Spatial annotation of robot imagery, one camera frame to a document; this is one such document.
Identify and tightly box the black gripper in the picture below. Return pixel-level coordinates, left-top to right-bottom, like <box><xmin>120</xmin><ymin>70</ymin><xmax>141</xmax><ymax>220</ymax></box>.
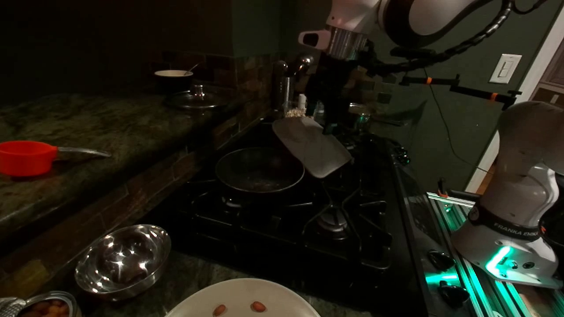
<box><xmin>305</xmin><ymin>54</ymin><xmax>366</xmax><ymax>132</ymax></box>

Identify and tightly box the shiny steel bowl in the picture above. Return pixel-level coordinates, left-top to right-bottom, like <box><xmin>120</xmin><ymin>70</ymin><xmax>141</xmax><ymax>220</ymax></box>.
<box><xmin>74</xmin><ymin>223</ymin><xmax>171</xmax><ymax>301</ymax></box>

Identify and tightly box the black frying pan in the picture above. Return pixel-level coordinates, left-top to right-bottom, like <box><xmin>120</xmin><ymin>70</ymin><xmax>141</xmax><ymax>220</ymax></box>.
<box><xmin>215</xmin><ymin>146</ymin><xmax>305</xmax><ymax>193</ymax></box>

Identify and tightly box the dark bowl white rim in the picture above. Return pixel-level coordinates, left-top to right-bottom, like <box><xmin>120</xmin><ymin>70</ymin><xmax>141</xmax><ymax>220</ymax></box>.
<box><xmin>153</xmin><ymin>68</ymin><xmax>194</xmax><ymax>91</ymax></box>

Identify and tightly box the white plate with nuts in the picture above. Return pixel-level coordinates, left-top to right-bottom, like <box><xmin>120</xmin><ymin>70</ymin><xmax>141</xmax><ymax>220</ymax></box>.
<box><xmin>165</xmin><ymin>278</ymin><xmax>320</xmax><ymax>317</ymax></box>

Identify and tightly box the white wall switch plate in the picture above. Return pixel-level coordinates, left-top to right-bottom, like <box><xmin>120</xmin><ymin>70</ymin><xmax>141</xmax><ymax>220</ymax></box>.
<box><xmin>490</xmin><ymin>52</ymin><xmax>521</xmax><ymax>84</ymax></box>

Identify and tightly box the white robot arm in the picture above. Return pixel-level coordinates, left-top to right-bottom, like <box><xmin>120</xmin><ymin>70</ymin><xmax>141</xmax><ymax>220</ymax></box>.
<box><xmin>298</xmin><ymin>0</ymin><xmax>564</xmax><ymax>288</ymax></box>

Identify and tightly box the glass pot lid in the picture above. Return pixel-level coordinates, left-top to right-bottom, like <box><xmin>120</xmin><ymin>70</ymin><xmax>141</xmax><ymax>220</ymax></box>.
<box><xmin>165</xmin><ymin>84</ymin><xmax>218</xmax><ymax>109</ymax></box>

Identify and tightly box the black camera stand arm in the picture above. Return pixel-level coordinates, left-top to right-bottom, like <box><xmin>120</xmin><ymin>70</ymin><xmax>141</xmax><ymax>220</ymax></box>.
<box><xmin>400</xmin><ymin>75</ymin><xmax>518</xmax><ymax>109</ymax></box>

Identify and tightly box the black gas stove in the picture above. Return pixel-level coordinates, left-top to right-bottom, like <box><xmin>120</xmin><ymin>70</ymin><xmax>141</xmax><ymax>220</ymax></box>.
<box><xmin>165</xmin><ymin>123</ymin><xmax>421</xmax><ymax>297</ymax></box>

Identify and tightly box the red measuring cup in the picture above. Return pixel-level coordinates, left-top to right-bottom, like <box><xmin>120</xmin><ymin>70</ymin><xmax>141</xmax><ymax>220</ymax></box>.
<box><xmin>0</xmin><ymin>140</ymin><xmax>109</xmax><ymax>177</ymax></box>

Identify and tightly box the small tin with food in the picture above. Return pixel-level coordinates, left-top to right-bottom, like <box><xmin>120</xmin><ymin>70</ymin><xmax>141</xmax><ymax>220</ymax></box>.
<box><xmin>0</xmin><ymin>290</ymin><xmax>81</xmax><ymax>317</ymax></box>

